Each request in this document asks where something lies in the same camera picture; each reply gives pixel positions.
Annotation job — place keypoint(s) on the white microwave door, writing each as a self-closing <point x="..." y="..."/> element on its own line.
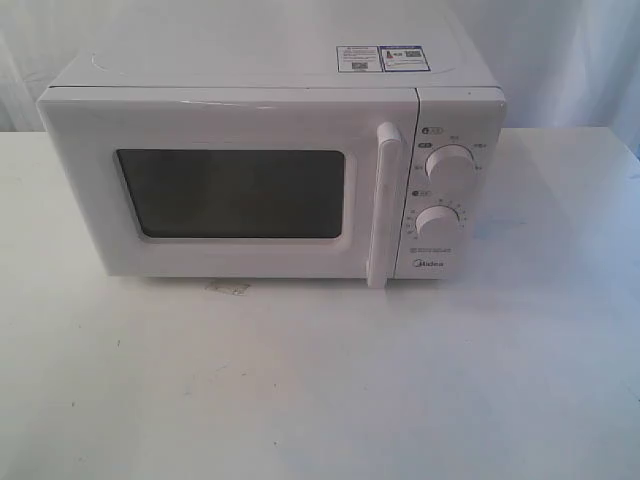
<point x="238" y="182"/>

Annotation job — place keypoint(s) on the white microwave oven body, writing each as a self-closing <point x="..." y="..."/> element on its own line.
<point x="458" y="104"/>

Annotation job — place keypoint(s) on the clear tape patch on table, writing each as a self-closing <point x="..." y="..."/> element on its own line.
<point x="228" y="287"/>

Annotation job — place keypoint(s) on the lower white control knob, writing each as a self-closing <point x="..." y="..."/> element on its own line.
<point x="438" y="221"/>

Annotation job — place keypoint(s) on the white control knob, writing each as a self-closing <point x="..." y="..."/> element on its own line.
<point x="438" y="221"/>
<point x="450" y="162"/>

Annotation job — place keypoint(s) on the upper white control knob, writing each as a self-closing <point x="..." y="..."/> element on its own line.
<point x="450" y="162"/>

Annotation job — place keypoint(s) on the blue white warning sticker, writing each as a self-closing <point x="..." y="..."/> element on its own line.
<point x="381" y="59"/>

